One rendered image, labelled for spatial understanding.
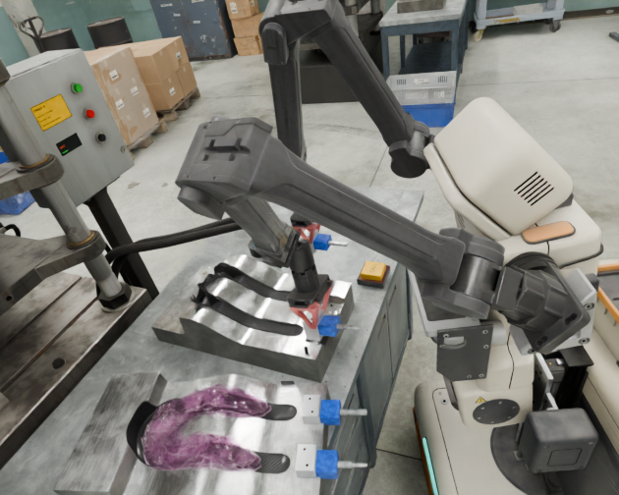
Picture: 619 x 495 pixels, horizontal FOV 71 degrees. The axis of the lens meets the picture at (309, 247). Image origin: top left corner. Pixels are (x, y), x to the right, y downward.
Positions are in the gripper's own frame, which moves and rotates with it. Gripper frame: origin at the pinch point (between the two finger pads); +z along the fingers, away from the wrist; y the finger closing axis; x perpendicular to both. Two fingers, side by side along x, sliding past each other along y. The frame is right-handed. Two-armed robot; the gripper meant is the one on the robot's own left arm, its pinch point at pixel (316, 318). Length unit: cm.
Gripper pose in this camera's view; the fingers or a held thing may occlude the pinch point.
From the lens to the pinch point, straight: 102.4
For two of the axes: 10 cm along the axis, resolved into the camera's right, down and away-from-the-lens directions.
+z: 2.3, 8.7, 4.3
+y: -4.0, 4.9, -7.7
